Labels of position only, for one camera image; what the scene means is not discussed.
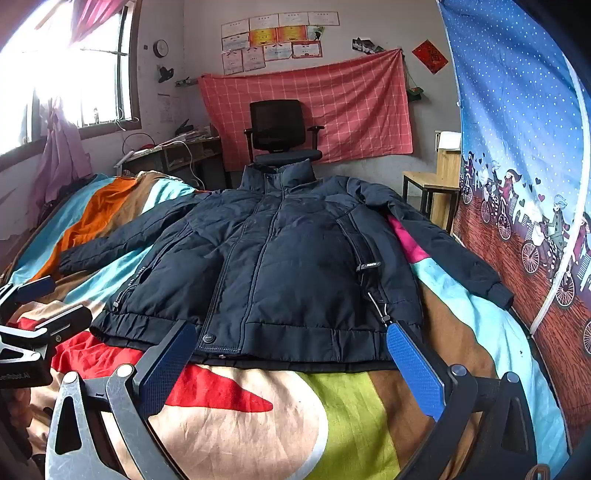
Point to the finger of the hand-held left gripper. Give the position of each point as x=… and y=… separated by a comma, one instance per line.
x=37, y=288
x=64, y=319

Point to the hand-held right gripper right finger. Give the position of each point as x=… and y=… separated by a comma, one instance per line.
x=415, y=374

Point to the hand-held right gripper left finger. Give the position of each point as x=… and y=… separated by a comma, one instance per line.
x=170, y=367

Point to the dark navy padded jacket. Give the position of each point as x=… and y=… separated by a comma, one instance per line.
x=277, y=258

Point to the lavender hanging cloth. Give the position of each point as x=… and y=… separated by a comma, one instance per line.
x=64, y=152

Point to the wooden desk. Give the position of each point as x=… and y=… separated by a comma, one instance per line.
x=171, y=157

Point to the light wooden chair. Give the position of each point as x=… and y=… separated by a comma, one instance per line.
x=429, y=182

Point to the window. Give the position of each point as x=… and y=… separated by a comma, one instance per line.
x=92, y=92

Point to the blue printed bed curtain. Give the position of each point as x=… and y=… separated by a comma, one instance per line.
x=508, y=138

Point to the black office chair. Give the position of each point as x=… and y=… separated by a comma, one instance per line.
x=277, y=124

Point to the pink window curtain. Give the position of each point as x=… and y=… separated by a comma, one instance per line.
x=97, y=14

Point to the white wall paper sheet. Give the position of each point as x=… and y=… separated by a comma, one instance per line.
x=163, y=108

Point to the red checked wall cloth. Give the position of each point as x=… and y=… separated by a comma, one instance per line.
x=360, y=110

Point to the round wall clock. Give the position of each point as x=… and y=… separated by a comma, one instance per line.
x=160, y=48

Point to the green hanging wall ornament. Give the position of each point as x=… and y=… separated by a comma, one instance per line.
x=416, y=92

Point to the red paper wall decoration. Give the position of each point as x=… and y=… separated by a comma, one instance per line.
x=430, y=56

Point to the wall photos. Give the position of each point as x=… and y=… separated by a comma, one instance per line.
x=367, y=46

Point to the group of wall certificates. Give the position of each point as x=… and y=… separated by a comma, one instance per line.
x=277, y=41

